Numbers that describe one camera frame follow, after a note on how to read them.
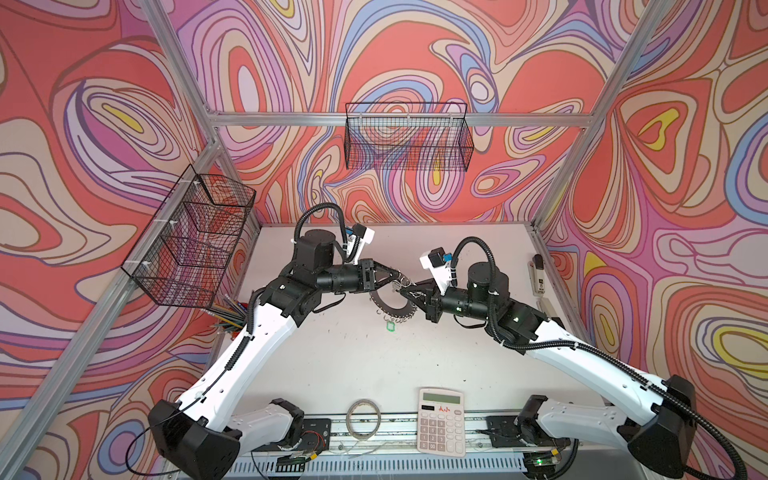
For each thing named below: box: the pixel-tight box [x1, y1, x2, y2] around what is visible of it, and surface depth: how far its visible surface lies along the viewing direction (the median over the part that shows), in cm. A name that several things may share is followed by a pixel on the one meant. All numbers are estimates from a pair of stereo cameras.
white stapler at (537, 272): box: [528, 254, 546, 296], surface depth 103 cm
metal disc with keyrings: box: [369, 291, 418, 323], surface depth 73 cm
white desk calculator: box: [417, 387, 466, 458], surface depth 75 cm
